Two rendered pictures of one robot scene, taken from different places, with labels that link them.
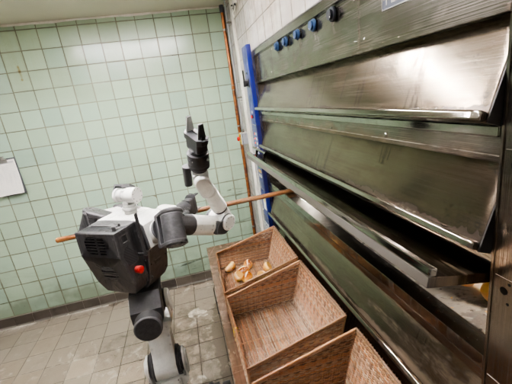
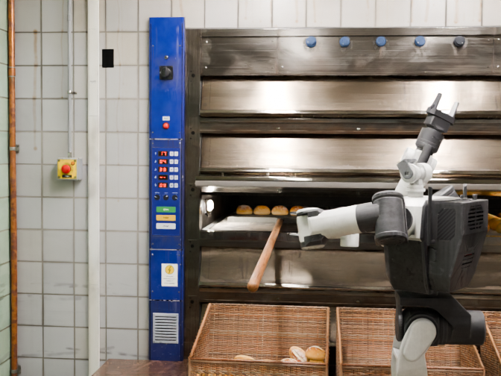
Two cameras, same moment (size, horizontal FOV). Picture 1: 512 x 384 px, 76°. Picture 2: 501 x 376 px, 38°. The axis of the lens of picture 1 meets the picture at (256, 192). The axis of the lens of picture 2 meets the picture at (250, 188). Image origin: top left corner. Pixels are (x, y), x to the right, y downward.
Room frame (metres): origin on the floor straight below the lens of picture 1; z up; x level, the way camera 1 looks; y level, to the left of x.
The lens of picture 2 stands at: (1.18, 3.00, 1.55)
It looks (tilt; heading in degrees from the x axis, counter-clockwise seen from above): 3 degrees down; 287
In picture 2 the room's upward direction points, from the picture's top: 1 degrees clockwise
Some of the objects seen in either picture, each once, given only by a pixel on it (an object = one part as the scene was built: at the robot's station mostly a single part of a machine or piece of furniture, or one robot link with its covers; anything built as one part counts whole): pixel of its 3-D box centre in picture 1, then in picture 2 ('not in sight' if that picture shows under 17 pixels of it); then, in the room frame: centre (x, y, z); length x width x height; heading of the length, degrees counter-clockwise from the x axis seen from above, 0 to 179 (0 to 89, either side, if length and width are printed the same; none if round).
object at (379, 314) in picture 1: (323, 251); (396, 270); (1.47, -0.29, 1.02); 1.79 x 0.11 x 0.19; 11
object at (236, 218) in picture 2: not in sight; (282, 216); (2.13, -0.79, 1.20); 0.55 x 0.36 x 0.03; 12
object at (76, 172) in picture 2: (244, 138); (69, 168); (2.94, 0.04, 1.46); 0.10 x 0.07 x 0.10; 11
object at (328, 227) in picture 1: (325, 225); (396, 238); (1.48, -0.32, 1.16); 1.80 x 0.06 x 0.04; 11
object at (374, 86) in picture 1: (309, 90); (400, 95); (1.47, -0.29, 1.80); 1.79 x 0.11 x 0.19; 11
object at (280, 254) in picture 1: (254, 264); (263, 348); (1.99, 0.08, 0.72); 0.56 x 0.49 x 0.28; 10
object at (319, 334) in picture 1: (280, 317); (404, 353); (1.41, -0.03, 0.72); 0.56 x 0.49 x 0.28; 12
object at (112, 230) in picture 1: (129, 247); (431, 238); (1.29, 0.57, 1.27); 0.34 x 0.30 x 0.36; 67
